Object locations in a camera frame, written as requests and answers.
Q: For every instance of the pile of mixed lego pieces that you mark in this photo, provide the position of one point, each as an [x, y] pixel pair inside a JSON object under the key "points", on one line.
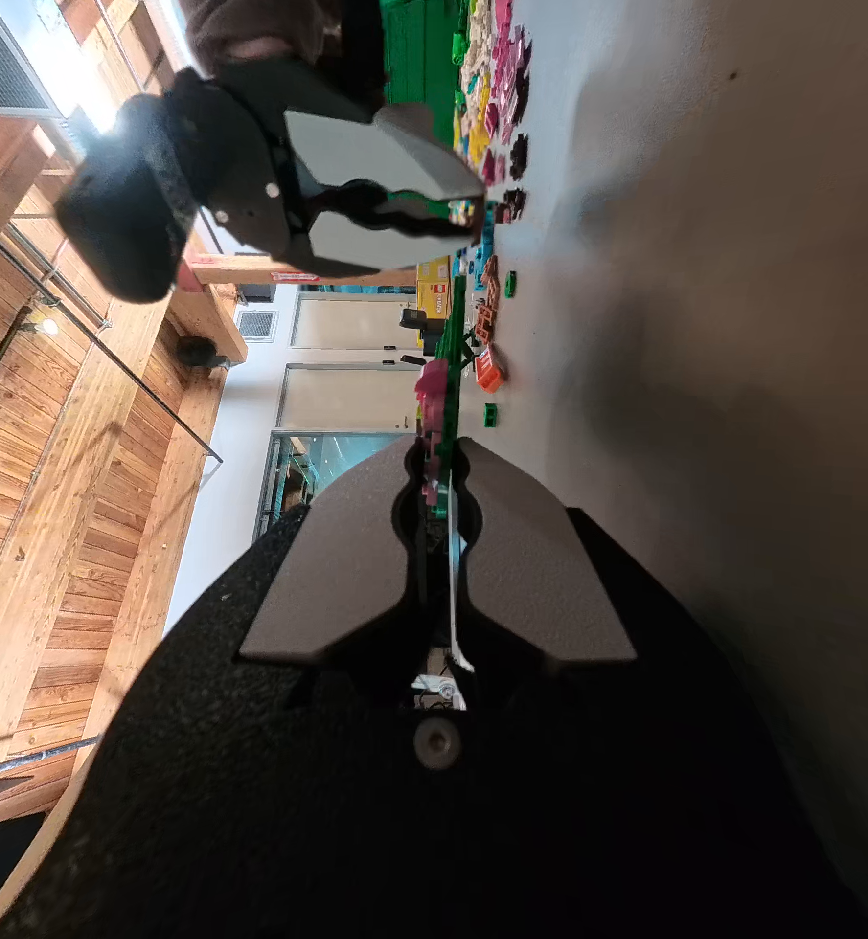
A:
{"points": [[500, 88]]}

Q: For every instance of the thin metal rod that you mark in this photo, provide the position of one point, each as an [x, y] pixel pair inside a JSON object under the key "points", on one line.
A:
{"points": [[111, 345]]}

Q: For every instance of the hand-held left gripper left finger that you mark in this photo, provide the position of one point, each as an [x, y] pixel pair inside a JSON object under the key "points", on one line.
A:
{"points": [[331, 565]]}

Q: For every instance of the small black camera device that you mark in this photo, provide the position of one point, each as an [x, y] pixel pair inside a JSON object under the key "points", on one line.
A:
{"points": [[413, 319]]}

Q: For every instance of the white air vent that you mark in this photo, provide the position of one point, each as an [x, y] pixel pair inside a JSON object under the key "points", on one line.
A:
{"points": [[256, 323]]}

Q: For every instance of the glass office window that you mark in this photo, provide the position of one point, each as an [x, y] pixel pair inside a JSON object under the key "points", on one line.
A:
{"points": [[331, 469]]}

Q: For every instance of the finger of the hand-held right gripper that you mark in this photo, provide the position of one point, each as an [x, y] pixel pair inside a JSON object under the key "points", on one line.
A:
{"points": [[368, 246], [375, 154]]}

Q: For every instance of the small green lego brick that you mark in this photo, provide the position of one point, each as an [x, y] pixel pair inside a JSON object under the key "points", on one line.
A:
{"points": [[491, 414]]}

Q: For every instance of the large metal vent grille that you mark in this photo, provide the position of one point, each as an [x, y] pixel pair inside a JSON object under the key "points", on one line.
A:
{"points": [[1, 59]]}

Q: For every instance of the green and pink lego assembly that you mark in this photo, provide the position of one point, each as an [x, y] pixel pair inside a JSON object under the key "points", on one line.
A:
{"points": [[449, 411]]}

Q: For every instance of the metal pipe with red tape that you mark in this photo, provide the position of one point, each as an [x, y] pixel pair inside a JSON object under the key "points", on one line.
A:
{"points": [[30, 759]]}

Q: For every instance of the black round ceiling speaker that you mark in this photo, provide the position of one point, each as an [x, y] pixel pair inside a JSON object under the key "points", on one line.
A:
{"points": [[199, 352]]}

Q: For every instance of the ceiling light bulb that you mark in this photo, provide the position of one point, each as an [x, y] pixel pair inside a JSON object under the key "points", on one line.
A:
{"points": [[43, 326]]}

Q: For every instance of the orange lego brick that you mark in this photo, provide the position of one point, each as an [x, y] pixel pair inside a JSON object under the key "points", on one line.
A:
{"points": [[489, 370]]}

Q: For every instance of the yellow cardboard box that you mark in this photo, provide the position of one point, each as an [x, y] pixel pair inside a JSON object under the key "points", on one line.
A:
{"points": [[434, 286]]}

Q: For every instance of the large green lego baseplate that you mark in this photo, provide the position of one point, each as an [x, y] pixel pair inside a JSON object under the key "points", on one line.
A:
{"points": [[419, 51]]}

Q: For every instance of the green round lego piece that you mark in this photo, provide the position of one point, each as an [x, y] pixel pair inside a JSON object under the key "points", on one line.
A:
{"points": [[510, 284]]}

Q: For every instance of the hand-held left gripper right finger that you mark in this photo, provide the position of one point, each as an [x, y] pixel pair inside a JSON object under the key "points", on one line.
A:
{"points": [[544, 579]]}

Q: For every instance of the black lego piece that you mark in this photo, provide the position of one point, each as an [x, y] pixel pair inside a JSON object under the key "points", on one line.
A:
{"points": [[469, 352]]}

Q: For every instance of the brown lego brick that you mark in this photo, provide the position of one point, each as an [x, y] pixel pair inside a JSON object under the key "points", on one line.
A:
{"points": [[490, 270], [487, 321]]}

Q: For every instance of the person's right forearm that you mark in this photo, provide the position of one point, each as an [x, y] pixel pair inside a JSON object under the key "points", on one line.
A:
{"points": [[258, 29]]}

